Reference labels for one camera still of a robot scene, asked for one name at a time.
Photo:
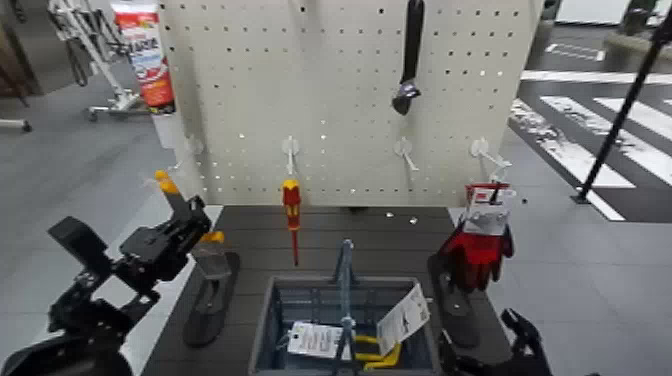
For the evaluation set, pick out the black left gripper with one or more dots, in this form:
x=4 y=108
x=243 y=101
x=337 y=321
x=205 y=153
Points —
x=157 y=252

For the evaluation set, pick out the white barcode paper tag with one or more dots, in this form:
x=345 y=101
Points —
x=315 y=340

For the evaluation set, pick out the grey teal plastic crate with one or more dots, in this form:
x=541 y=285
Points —
x=262 y=325

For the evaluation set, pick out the white printed card tag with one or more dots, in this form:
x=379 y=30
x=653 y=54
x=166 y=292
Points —
x=403 y=320

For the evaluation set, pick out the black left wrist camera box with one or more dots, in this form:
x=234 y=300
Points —
x=78 y=241

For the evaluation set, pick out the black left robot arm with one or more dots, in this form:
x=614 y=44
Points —
x=84 y=315

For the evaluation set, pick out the white flat panel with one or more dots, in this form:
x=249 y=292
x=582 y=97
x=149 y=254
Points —
x=593 y=10

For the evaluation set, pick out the black metal pole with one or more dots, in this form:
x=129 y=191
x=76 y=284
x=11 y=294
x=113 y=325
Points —
x=619 y=120

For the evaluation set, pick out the white caster leg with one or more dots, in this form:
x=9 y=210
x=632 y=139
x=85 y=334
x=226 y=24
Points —
x=16 y=125

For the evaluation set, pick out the white wheeled metal stand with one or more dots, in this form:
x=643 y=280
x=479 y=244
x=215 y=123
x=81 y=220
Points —
x=123 y=100

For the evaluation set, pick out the brown wooden furniture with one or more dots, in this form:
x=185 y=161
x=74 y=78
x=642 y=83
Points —
x=13 y=63

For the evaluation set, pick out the red yellow screwdriver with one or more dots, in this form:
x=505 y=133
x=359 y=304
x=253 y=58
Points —
x=291 y=202

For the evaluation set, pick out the yellow plastic tool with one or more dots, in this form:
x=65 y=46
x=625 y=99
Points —
x=380 y=359

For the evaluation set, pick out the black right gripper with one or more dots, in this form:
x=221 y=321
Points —
x=504 y=365

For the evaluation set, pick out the red black work gloves pack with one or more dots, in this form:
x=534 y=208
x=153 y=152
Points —
x=475 y=252

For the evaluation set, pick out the white perforated pegboard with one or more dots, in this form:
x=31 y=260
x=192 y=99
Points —
x=341 y=105

